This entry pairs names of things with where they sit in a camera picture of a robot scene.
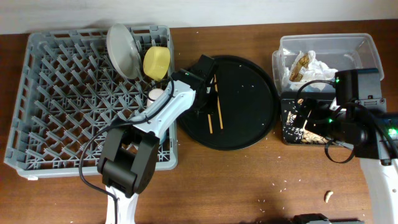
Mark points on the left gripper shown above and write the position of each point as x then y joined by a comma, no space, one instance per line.
212,106

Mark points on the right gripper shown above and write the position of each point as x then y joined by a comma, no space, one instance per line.
319,107

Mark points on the wooden chopstick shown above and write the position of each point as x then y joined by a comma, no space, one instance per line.
210,124
218,103

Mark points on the food scraps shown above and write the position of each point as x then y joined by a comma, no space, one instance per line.
294,126

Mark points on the white napkin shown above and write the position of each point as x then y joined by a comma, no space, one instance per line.
317,70

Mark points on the gold coffee stick wrapper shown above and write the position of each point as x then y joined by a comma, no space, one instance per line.
302,62

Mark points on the pink cup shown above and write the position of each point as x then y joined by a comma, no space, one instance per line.
153,95

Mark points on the yellow bowl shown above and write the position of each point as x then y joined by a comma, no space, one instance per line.
156,62

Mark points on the grey plate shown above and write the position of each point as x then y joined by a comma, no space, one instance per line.
123,52

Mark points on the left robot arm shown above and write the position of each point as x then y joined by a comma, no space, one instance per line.
127,161

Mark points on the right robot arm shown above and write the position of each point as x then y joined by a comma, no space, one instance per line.
358,118

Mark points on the grey dishwasher rack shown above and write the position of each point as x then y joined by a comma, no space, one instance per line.
68,92

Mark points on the black rectangular tray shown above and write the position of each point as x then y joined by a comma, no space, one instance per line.
327,97

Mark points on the round black tray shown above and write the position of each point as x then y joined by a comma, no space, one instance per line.
249,107

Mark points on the clear plastic bin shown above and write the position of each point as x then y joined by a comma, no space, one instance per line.
337,51

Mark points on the fallen food piece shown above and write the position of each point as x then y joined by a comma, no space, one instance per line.
327,196

